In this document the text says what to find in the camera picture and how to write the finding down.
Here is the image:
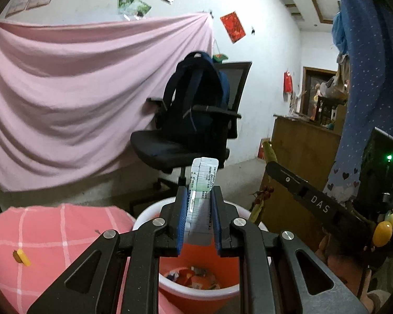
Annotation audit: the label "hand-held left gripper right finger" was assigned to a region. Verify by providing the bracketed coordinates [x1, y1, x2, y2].
[211, 186, 369, 314]

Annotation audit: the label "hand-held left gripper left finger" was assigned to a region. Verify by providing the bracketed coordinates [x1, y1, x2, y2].
[26, 186, 188, 314]

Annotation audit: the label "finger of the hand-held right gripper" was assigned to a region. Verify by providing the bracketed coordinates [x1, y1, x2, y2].
[265, 161, 310, 201]

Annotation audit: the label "white green carton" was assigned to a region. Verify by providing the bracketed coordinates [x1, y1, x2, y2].
[183, 157, 219, 246]

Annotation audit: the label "red bucket with white rim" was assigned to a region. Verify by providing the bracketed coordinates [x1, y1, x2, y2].
[132, 197, 272, 314]

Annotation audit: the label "pile of wrappers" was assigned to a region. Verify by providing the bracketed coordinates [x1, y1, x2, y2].
[165, 265, 221, 290]

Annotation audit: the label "person's right hand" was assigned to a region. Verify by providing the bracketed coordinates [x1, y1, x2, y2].
[316, 234, 372, 305]

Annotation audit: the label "red berry sprig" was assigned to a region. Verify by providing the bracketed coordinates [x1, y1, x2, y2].
[253, 186, 275, 200]

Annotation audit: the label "wooden cabinet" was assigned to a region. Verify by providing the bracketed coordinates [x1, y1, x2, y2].
[262, 114, 343, 216]

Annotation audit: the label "black office chair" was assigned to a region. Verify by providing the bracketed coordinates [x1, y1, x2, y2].
[130, 60, 253, 190]

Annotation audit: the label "yellow bead charm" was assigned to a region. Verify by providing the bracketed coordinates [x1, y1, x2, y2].
[373, 214, 393, 246]

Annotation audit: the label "clutter of small ornaments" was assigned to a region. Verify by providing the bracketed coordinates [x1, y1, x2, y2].
[313, 78, 348, 128]

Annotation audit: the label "dark blue backpack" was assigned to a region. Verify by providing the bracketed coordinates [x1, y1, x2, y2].
[162, 51, 230, 144]

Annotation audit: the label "pink checkered tablecloth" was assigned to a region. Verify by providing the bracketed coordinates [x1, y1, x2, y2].
[0, 203, 136, 314]

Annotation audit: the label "blue dotted cloth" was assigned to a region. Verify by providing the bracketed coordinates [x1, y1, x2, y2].
[324, 0, 393, 203]

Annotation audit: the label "yellow brown peel scrap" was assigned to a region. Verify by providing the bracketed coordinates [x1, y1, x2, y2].
[13, 249, 31, 266]

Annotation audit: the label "pink hanging cloth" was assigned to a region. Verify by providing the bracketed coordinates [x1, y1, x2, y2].
[0, 14, 214, 192]

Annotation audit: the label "wooden door frame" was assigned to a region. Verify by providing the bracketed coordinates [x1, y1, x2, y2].
[299, 66, 339, 115]

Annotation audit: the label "red square wall poster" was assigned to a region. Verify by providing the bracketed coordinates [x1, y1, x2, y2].
[220, 11, 246, 44]

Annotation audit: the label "green wall photos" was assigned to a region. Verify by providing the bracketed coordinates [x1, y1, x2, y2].
[118, 0, 152, 20]

